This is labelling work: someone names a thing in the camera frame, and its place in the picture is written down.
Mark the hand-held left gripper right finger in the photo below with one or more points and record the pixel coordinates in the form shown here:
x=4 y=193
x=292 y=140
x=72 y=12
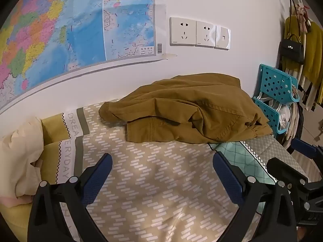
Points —
x=227 y=179

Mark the printed patchwork bed sheet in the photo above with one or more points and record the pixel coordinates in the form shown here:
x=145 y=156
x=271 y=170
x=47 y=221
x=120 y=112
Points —
x=151 y=181

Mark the cream folded garment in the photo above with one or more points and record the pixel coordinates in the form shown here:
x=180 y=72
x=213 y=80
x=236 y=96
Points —
x=20 y=156

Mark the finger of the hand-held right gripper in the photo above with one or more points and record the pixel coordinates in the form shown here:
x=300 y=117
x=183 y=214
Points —
x=302 y=146
x=285 y=169

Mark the white wall socket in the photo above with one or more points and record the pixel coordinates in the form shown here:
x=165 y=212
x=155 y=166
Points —
x=205 y=34
x=183 y=31

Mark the yellow knit sweater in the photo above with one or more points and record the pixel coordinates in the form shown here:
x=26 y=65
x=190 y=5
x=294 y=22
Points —
x=314 y=55

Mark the beige hanging cloth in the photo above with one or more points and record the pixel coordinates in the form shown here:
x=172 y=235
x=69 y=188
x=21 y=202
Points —
x=292 y=126

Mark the mustard brown garment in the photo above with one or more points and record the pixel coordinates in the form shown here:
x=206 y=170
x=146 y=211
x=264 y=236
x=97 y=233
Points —
x=189 y=111

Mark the pink folded garment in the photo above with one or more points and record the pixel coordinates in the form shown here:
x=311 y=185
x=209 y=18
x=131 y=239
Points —
x=12 y=201

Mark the white wall data plate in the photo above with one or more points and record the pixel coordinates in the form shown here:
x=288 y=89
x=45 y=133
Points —
x=222 y=37

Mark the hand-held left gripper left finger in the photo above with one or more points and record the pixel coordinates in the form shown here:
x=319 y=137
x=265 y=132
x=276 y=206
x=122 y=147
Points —
x=97 y=179

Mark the pink plush ornament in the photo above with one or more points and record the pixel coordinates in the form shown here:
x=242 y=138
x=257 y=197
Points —
x=302 y=15

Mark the colourful wall map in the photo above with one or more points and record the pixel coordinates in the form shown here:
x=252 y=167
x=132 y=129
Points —
x=75 y=30

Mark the teal plastic hanger rack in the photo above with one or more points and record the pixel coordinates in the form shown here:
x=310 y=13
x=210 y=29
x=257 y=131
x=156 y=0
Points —
x=273 y=83

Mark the black handbag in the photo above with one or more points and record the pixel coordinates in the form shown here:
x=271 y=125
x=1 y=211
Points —
x=290 y=27
x=291 y=49

